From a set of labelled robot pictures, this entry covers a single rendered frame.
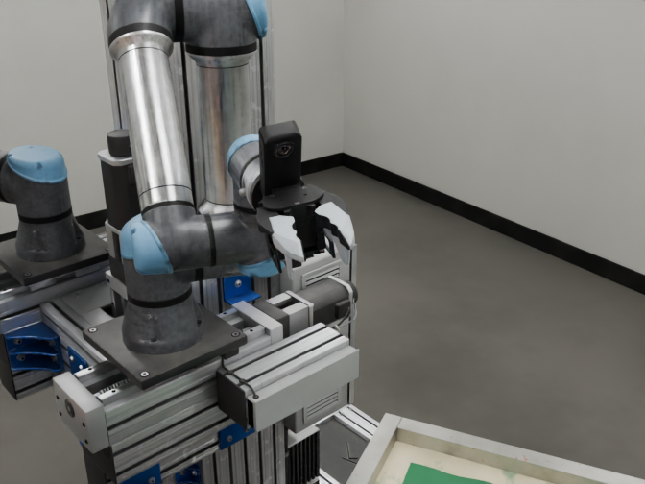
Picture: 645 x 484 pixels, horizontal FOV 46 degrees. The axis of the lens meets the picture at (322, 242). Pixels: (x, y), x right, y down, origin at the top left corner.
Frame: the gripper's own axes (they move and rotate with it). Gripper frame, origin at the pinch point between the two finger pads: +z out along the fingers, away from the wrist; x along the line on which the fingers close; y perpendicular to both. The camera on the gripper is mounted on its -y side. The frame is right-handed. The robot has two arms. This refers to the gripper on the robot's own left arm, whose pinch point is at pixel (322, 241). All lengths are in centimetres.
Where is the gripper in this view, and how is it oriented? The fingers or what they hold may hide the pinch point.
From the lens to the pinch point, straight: 78.9
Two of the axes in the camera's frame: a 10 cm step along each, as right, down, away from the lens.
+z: 3.1, 4.1, -8.6
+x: -9.4, 2.5, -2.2
